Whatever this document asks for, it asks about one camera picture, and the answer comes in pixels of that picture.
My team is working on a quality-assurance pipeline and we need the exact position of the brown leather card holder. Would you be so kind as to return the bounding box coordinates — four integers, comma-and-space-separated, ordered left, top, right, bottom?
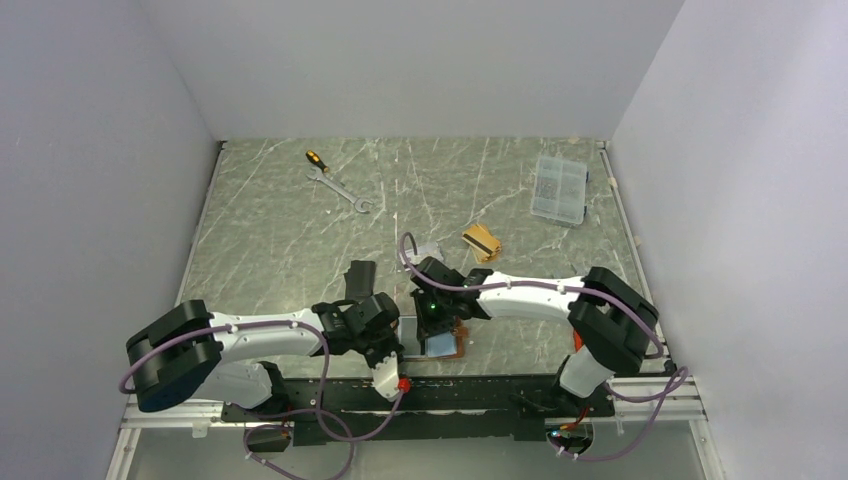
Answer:
395, 316, 469, 362

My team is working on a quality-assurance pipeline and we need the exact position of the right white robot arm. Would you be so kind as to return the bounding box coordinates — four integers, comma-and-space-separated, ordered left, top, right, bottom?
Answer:
409, 257, 663, 415

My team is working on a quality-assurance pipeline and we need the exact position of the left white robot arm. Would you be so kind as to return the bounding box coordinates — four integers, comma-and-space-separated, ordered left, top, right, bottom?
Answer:
119, 293, 410, 420

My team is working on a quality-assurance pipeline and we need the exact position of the black card stack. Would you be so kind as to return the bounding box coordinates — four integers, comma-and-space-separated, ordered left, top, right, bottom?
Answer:
343, 260, 377, 302

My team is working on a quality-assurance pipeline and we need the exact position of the gold card stack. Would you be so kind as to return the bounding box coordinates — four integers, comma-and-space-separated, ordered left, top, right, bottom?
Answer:
462, 223, 502, 264

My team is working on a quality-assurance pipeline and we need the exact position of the clear plastic organizer box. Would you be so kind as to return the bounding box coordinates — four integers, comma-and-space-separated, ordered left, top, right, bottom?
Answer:
530, 156, 589, 226

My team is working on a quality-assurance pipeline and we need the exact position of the silver open-end wrench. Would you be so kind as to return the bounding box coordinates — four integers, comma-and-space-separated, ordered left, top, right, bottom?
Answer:
305, 170, 372, 214

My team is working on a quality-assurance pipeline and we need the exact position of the orange black screwdriver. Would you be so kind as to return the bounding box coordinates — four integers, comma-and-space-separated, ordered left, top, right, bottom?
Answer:
305, 150, 329, 173

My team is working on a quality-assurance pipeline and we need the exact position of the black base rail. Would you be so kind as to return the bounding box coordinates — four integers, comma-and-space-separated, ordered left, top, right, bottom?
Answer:
220, 372, 615, 447

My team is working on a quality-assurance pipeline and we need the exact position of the aluminium frame rail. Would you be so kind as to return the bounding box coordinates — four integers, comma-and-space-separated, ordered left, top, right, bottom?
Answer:
107, 374, 726, 479

